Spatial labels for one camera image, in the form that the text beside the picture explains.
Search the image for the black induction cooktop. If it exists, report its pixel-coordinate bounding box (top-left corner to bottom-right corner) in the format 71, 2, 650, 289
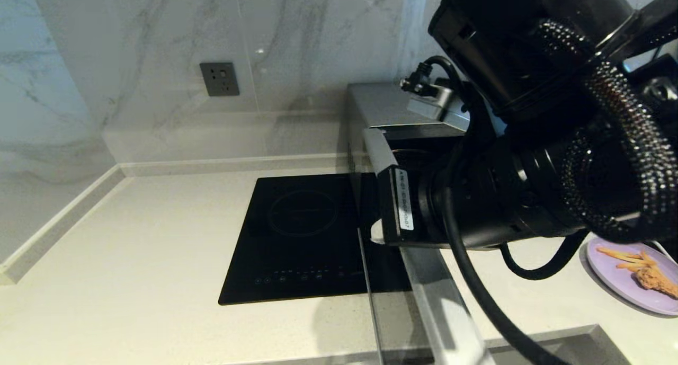
218, 173, 413, 306

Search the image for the grey single wall socket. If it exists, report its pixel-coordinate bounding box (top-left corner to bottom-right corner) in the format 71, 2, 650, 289
200, 62, 240, 97

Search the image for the fried chicken piece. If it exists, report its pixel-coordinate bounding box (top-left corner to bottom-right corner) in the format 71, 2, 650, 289
636, 266, 678, 299

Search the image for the purple plate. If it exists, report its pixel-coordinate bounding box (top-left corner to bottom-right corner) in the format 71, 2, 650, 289
586, 237, 678, 317

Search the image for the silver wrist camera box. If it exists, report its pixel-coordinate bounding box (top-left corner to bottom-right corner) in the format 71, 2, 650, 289
406, 83, 471, 124

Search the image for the black corrugated cable conduit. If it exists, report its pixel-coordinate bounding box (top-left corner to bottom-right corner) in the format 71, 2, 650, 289
536, 19, 678, 245

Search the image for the long french fry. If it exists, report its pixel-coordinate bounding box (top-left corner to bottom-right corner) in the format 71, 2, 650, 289
596, 247, 641, 260

